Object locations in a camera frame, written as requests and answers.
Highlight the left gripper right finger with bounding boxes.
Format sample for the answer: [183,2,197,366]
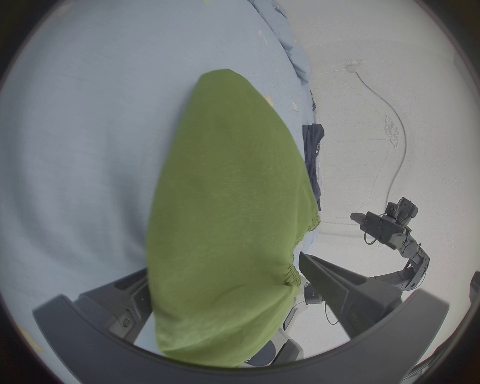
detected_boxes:
[298,251,403,340]

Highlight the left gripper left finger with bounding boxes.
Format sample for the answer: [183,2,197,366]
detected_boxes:
[77,266,155,343]

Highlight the green shorts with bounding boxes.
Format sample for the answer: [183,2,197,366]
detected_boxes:
[144,68,322,368]

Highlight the dark blue garment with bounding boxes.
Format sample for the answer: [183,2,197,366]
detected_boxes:
[302,123,325,212]

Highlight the bed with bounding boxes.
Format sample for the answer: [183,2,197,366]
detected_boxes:
[0,0,480,362]

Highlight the pale blue quilt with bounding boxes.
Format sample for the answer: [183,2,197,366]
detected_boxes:
[249,0,312,85]

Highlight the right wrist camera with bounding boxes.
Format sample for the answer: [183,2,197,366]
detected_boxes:
[385,197,419,227]

